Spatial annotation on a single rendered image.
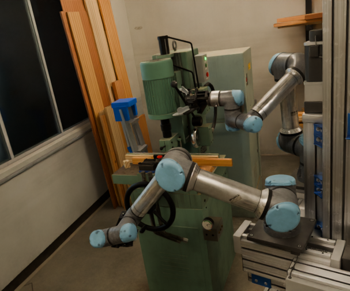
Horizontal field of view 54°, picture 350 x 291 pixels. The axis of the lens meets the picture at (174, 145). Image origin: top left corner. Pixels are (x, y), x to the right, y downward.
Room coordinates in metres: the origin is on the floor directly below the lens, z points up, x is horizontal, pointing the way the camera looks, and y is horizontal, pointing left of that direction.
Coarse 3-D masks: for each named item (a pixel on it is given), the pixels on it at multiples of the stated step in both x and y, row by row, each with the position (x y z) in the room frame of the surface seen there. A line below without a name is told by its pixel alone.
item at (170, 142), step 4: (172, 136) 1.88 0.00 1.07; (176, 136) 1.91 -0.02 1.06; (160, 140) 1.85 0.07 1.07; (164, 140) 1.84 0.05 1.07; (168, 140) 1.82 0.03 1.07; (172, 140) 1.85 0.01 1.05; (176, 140) 1.90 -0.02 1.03; (160, 144) 1.85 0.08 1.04; (164, 144) 1.84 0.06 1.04; (168, 144) 1.83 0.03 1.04; (172, 144) 1.85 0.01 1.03; (176, 144) 1.90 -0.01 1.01; (164, 148) 1.84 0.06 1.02; (168, 148) 1.83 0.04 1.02
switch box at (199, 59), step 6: (198, 54) 2.14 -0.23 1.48; (204, 54) 2.11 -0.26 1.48; (198, 60) 2.06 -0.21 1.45; (204, 60) 2.09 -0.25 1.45; (198, 66) 2.07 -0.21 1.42; (204, 66) 2.07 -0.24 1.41; (198, 72) 2.07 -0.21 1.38; (204, 72) 2.06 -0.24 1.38; (198, 78) 2.07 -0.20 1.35; (204, 78) 2.06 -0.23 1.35
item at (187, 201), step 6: (222, 156) 2.13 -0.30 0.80; (222, 168) 2.05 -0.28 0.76; (222, 174) 2.03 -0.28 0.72; (132, 192) 1.81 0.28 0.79; (198, 192) 1.67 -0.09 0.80; (132, 198) 1.82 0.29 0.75; (162, 198) 1.74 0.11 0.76; (174, 198) 1.70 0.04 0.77; (180, 198) 1.69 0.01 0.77; (186, 198) 1.67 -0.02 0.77; (192, 198) 1.66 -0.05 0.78; (198, 198) 1.64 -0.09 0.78; (204, 198) 1.69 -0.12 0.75; (162, 204) 1.74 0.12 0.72; (180, 204) 1.69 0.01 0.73; (186, 204) 1.68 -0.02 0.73; (192, 204) 1.66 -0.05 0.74; (198, 204) 1.65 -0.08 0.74; (204, 204) 1.67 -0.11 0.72
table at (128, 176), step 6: (120, 168) 1.94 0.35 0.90; (132, 168) 1.91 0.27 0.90; (138, 168) 1.90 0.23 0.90; (216, 168) 1.73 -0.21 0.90; (114, 174) 1.86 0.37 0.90; (120, 174) 1.84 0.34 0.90; (126, 174) 1.83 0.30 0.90; (132, 174) 1.82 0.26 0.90; (114, 180) 1.86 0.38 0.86; (120, 180) 1.84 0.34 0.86; (126, 180) 1.82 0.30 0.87; (132, 180) 1.81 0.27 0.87; (138, 192) 1.68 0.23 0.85; (168, 192) 1.63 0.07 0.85
